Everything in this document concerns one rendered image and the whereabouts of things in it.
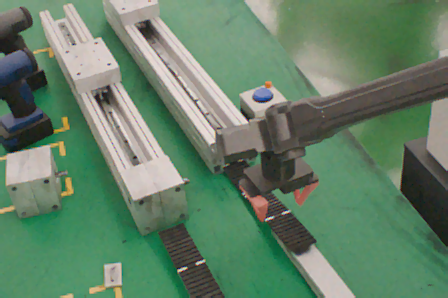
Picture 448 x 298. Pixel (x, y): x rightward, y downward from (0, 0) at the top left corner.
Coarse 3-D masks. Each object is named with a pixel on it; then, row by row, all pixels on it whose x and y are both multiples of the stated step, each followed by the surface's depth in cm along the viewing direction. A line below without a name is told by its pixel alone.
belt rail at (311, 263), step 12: (276, 240) 119; (288, 252) 115; (300, 252) 112; (312, 252) 112; (300, 264) 111; (312, 264) 110; (324, 264) 109; (312, 276) 108; (324, 276) 107; (336, 276) 107; (312, 288) 109; (324, 288) 105; (336, 288) 105
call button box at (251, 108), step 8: (256, 88) 148; (272, 88) 146; (240, 96) 146; (248, 96) 145; (272, 96) 143; (280, 96) 143; (240, 104) 148; (248, 104) 143; (256, 104) 142; (264, 104) 142; (248, 112) 144; (256, 112) 141; (248, 120) 146
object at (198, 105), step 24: (120, 24) 179; (144, 48) 164; (168, 48) 166; (144, 72) 168; (168, 72) 153; (192, 72) 152; (168, 96) 151; (192, 96) 149; (216, 96) 143; (192, 120) 137; (216, 120) 140; (240, 120) 135; (192, 144) 144; (216, 168) 136
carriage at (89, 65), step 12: (72, 48) 161; (84, 48) 160; (96, 48) 159; (72, 60) 156; (84, 60) 155; (96, 60) 155; (108, 60) 154; (72, 72) 152; (84, 72) 151; (96, 72) 150; (108, 72) 151; (84, 84) 150; (96, 84) 151; (108, 84) 153
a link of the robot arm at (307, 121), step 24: (408, 72) 81; (432, 72) 78; (312, 96) 95; (336, 96) 89; (360, 96) 86; (384, 96) 83; (408, 96) 81; (432, 96) 79; (288, 120) 96; (312, 120) 92; (336, 120) 89; (360, 120) 87; (288, 144) 96; (312, 144) 99
